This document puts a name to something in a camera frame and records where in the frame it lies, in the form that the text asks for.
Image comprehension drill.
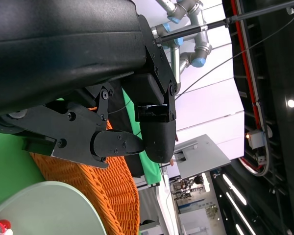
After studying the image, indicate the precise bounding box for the grey monitor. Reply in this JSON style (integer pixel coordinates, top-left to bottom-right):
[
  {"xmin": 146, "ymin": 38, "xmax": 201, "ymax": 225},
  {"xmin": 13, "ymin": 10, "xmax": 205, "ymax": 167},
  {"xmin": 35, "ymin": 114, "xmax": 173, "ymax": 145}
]
[{"xmin": 173, "ymin": 134, "xmax": 232, "ymax": 181}]

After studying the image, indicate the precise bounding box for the orange wicker basket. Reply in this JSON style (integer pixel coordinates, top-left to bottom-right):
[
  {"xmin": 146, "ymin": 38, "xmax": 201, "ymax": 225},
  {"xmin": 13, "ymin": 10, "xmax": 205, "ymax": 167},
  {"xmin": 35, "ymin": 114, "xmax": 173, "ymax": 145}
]
[{"xmin": 29, "ymin": 106, "xmax": 141, "ymax": 235}]

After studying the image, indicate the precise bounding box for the pink cake slice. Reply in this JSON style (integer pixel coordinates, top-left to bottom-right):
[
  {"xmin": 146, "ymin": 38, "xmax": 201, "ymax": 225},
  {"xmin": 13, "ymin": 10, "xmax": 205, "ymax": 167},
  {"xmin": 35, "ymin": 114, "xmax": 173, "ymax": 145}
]
[{"xmin": 0, "ymin": 219, "xmax": 13, "ymax": 235}]

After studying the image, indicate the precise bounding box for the green tablecloth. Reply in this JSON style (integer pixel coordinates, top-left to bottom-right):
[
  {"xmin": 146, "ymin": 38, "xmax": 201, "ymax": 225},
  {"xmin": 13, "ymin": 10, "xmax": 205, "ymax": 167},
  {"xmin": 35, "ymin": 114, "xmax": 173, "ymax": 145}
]
[{"xmin": 0, "ymin": 97, "xmax": 64, "ymax": 213}]

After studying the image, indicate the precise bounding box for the thin black hanging cable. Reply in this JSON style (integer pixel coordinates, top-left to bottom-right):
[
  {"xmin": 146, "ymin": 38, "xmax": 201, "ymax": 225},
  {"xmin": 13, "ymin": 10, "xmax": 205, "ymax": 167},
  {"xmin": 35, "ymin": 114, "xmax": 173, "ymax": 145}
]
[{"xmin": 175, "ymin": 12, "xmax": 294, "ymax": 101}]

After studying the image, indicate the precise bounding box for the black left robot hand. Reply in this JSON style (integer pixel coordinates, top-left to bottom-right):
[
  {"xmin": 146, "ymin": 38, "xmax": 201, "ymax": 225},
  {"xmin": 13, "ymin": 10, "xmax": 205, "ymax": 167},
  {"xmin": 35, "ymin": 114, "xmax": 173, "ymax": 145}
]
[{"xmin": 0, "ymin": 0, "xmax": 179, "ymax": 169}]

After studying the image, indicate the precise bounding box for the red ceiling pipe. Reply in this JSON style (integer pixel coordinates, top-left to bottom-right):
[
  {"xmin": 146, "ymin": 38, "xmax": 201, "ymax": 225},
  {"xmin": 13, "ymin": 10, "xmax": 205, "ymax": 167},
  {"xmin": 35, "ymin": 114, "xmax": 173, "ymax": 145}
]
[{"xmin": 230, "ymin": 0, "xmax": 264, "ymax": 172}]

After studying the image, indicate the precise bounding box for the grey-green round bowl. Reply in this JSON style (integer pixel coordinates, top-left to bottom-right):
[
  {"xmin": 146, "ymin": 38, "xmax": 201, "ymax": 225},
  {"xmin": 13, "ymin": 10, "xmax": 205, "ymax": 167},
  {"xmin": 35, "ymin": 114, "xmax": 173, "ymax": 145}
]
[{"xmin": 0, "ymin": 181, "xmax": 107, "ymax": 235}]

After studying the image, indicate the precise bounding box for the grey wall junction box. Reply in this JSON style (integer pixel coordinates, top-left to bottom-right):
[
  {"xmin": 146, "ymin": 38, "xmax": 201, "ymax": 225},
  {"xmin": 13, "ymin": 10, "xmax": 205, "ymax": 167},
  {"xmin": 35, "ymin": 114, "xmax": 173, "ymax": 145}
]
[{"xmin": 246, "ymin": 129, "xmax": 266, "ymax": 150}]

